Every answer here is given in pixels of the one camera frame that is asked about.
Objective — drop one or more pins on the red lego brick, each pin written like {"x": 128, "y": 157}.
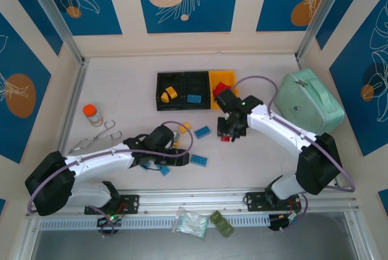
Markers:
{"x": 225, "y": 85}
{"x": 225, "y": 139}
{"x": 218, "y": 91}

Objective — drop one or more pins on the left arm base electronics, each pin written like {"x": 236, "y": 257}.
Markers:
{"x": 110, "y": 220}

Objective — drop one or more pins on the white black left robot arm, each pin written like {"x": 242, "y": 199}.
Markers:
{"x": 103, "y": 164}

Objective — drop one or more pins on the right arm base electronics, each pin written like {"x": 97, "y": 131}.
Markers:
{"x": 280, "y": 222}

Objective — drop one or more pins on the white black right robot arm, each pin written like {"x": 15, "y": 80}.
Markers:
{"x": 272, "y": 126}

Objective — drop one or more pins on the yellow plastic bin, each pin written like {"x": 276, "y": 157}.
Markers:
{"x": 224, "y": 75}

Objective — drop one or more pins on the black plastic bin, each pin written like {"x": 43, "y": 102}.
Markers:
{"x": 197, "y": 84}
{"x": 162, "y": 82}

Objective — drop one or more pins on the metal scissor tongs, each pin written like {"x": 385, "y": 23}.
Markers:
{"x": 100, "y": 135}

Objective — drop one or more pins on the clear plastic zip bag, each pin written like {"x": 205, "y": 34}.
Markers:
{"x": 191, "y": 222}

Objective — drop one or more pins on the olive green block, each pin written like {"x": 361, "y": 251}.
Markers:
{"x": 216, "y": 217}
{"x": 227, "y": 231}
{"x": 222, "y": 223}

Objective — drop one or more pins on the mint green zip bag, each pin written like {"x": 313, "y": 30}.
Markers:
{"x": 303, "y": 111}

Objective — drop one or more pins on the orange lid glass jar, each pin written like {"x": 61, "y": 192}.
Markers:
{"x": 92, "y": 114}

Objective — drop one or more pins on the long aluminium mounting rail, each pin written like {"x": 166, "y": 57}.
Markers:
{"x": 194, "y": 199}

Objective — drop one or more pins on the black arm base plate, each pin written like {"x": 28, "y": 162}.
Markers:
{"x": 254, "y": 202}
{"x": 131, "y": 204}

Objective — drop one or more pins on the aluminium frame post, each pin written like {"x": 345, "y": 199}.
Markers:
{"x": 51, "y": 8}
{"x": 321, "y": 14}

